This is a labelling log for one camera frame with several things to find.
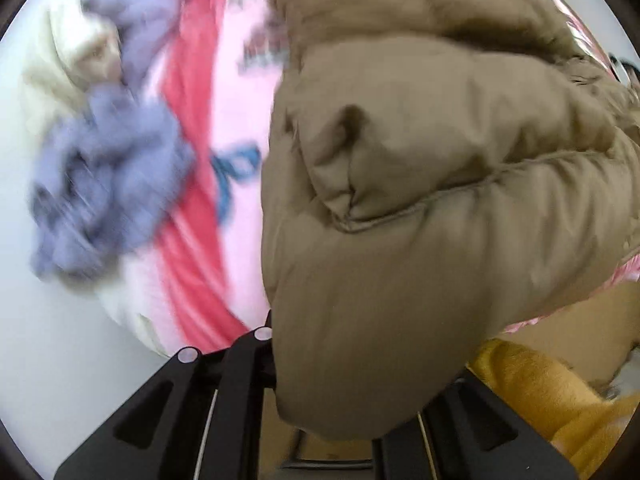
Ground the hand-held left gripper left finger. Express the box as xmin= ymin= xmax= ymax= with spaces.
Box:
xmin=52 ymin=310 xmax=279 ymax=480

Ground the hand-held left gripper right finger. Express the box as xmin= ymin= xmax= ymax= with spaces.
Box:
xmin=372 ymin=370 xmax=579 ymax=480

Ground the brown puffer jacket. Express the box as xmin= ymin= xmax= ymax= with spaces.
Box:
xmin=260 ymin=0 xmax=640 ymax=443

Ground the person's yellow fleece clothing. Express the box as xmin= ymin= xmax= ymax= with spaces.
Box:
xmin=467 ymin=337 xmax=640 ymax=480

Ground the purple puffer jacket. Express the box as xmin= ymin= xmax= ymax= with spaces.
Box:
xmin=30 ymin=0 xmax=197 ymax=282

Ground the pink printed cat blanket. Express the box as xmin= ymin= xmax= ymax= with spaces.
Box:
xmin=97 ymin=0 xmax=640 ymax=361

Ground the cream cloth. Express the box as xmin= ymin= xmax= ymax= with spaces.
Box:
xmin=22 ymin=5 xmax=123 ymax=113

